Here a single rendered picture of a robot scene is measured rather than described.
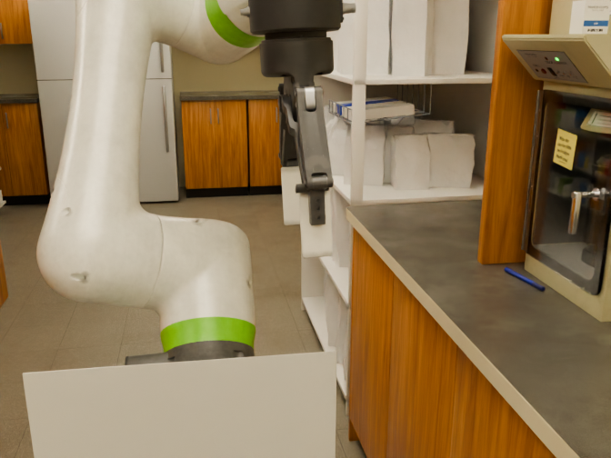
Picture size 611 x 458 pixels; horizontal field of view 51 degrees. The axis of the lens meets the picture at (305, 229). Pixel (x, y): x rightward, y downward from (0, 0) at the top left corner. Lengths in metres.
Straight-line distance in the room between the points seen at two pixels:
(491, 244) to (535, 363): 0.53
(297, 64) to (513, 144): 1.09
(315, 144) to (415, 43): 1.92
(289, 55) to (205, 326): 0.37
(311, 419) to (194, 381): 0.14
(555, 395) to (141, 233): 0.72
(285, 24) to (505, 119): 1.07
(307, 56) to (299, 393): 0.36
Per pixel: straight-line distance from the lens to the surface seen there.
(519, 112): 1.66
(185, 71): 6.65
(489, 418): 1.35
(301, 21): 0.64
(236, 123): 6.16
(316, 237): 0.63
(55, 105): 6.10
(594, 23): 1.36
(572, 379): 1.22
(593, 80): 1.39
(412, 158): 2.55
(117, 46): 0.95
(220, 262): 0.87
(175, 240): 0.86
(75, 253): 0.82
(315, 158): 0.60
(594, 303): 1.48
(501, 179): 1.67
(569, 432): 1.08
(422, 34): 2.50
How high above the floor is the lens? 1.51
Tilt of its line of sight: 17 degrees down
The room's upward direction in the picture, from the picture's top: straight up
